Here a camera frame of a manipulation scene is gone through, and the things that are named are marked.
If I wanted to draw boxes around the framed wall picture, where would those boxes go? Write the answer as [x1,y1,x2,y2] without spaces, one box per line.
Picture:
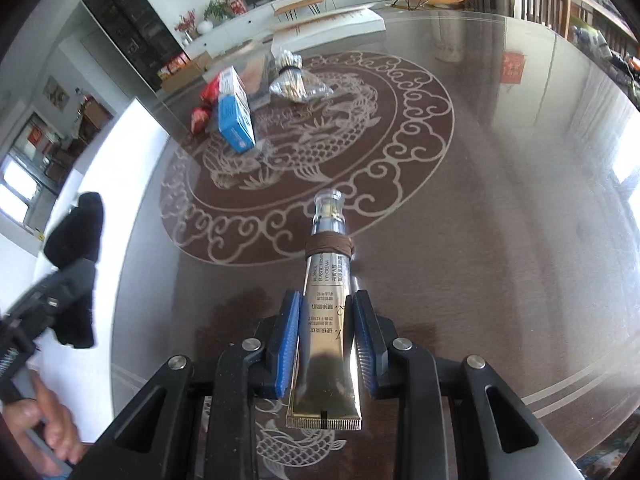
[42,77,71,111]

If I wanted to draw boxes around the person's left hand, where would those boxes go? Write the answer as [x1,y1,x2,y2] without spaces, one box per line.
[0,372,86,476]

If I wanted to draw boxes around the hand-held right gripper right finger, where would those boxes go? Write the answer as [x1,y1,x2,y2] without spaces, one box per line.
[350,290,586,480]

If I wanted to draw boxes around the cluttered wooden side table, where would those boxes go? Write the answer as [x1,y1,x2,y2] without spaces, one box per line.
[565,0,640,106]

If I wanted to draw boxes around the cardboard boxes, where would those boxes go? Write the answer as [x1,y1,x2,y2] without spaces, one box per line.
[157,52,213,91]

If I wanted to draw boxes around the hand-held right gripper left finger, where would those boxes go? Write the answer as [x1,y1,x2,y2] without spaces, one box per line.
[82,290,303,480]

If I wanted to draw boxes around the black fuzzy pouch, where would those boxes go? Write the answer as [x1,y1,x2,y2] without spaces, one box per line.
[42,191,106,350]

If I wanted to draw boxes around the bushy green plant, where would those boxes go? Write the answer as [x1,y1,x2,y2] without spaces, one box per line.
[202,0,233,23]

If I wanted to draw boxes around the white coffee table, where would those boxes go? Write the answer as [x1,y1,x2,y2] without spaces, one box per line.
[272,7,386,43]

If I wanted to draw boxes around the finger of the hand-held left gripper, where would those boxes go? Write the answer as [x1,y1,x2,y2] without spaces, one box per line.
[30,259,97,321]

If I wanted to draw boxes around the dark display cabinet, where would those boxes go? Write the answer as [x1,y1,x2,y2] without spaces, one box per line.
[82,0,183,93]

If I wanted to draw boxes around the red snack packet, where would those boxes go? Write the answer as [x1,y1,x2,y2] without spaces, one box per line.
[190,72,226,136]

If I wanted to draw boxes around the white storage box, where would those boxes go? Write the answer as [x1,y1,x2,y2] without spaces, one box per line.
[0,97,173,471]

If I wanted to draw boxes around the wooden stool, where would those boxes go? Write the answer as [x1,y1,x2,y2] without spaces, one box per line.
[272,0,326,23]

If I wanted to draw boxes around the dark wooden chair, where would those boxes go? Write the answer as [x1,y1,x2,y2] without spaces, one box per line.
[505,0,571,36]

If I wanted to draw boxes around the clear orange flat package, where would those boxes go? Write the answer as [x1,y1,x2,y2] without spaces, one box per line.
[245,55,273,101]

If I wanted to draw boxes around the clear bag of sticks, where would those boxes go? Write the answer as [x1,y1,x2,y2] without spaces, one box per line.
[269,50,335,103]

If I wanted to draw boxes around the blue and white box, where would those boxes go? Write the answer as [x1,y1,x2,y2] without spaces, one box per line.
[216,67,257,153]

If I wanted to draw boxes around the brown hair tie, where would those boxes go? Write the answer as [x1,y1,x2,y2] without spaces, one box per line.
[305,232,356,261]

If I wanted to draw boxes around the gold cosmetic tube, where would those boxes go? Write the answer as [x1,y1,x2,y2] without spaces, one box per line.
[286,189,363,431]

